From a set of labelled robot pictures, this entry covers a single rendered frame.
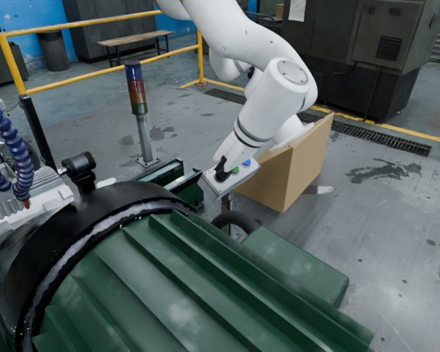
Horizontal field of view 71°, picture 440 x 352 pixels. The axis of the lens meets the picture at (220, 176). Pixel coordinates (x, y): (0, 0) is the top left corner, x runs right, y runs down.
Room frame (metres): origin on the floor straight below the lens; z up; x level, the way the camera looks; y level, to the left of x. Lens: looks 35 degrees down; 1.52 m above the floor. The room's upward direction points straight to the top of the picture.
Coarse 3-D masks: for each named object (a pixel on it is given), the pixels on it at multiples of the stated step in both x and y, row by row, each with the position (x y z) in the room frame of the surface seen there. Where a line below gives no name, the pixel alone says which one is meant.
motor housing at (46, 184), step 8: (48, 168) 0.61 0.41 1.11; (40, 176) 0.58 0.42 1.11; (48, 176) 0.59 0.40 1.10; (56, 176) 0.59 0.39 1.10; (32, 184) 0.55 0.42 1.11; (40, 184) 0.56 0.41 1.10; (48, 184) 0.56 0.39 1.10; (56, 184) 0.57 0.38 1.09; (64, 184) 0.58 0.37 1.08; (32, 192) 0.53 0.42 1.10; (40, 192) 0.54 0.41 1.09; (48, 192) 0.55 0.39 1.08; (56, 192) 0.56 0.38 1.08; (32, 200) 0.52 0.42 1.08; (40, 200) 0.53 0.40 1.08; (48, 200) 0.54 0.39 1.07; (64, 200) 0.55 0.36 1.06; (72, 200) 0.56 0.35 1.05; (24, 208) 0.50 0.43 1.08; (32, 208) 0.51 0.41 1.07; (40, 208) 0.52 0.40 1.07; (16, 216) 0.49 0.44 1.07; (24, 216) 0.49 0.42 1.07; (32, 216) 0.49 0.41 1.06; (16, 224) 0.47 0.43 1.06
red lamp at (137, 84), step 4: (128, 80) 1.11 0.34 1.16; (132, 80) 1.11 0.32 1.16; (136, 80) 1.11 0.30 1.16; (140, 80) 1.12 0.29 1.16; (128, 84) 1.12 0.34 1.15; (132, 84) 1.11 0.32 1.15; (136, 84) 1.11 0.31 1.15; (140, 84) 1.12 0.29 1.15; (128, 88) 1.13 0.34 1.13; (132, 88) 1.11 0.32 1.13; (136, 88) 1.11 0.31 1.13; (140, 88) 1.12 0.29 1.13; (144, 88) 1.14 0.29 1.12
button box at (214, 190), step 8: (240, 168) 0.68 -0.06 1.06; (248, 168) 0.69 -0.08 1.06; (256, 168) 0.70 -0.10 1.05; (200, 176) 0.64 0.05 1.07; (208, 176) 0.63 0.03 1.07; (232, 176) 0.65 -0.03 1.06; (240, 176) 0.66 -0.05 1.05; (248, 176) 0.68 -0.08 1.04; (200, 184) 0.64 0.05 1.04; (208, 184) 0.62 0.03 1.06; (216, 184) 0.61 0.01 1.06; (224, 184) 0.62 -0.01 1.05; (232, 184) 0.63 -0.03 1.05; (208, 192) 0.62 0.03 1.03; (216, 192) 0.60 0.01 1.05; (224, 192) 0.61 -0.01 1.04; (216, 200) 0.61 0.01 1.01
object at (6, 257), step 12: (36, 216) 0.38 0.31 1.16; (48, 216) 0.38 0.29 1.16; (24, 228) 0.36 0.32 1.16; (36, 228) 0.36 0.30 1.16; (12, 240) 0.34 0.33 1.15; (24, 240) 0.33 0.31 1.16; (0, 252) 0.33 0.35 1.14; (12, 252) 0.32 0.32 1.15; (0, 264) 0.31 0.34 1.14; (0, 276) 0.29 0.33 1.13; (0, 288) 0.27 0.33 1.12; (0, 324) 0.24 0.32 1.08; (12, 348) 0.21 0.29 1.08
